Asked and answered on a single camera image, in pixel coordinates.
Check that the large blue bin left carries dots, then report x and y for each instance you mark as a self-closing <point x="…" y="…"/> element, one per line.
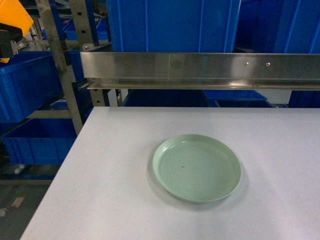
<point x="27" y="82"/>

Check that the yellow toy block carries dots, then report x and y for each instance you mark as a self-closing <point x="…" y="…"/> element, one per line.
<point x="14" y="14"/>

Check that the blue bin upper right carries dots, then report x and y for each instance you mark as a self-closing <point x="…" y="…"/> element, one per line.
<point x="279" y="26"/>

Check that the light green plate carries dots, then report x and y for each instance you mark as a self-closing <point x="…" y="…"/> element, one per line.
<point x="196" y="168"/>

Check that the stainless steel rail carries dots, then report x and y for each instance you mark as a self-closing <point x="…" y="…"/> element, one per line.
<point x="235" y="71"/>

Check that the blue bin bottom left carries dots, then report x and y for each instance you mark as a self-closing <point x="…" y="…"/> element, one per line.
<point x="40" y="141"/>

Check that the blue bin upper left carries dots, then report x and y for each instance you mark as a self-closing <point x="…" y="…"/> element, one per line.
<point x="188" y="26"/>

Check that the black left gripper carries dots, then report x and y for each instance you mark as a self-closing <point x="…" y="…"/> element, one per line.
<point x="9" y="38"/>

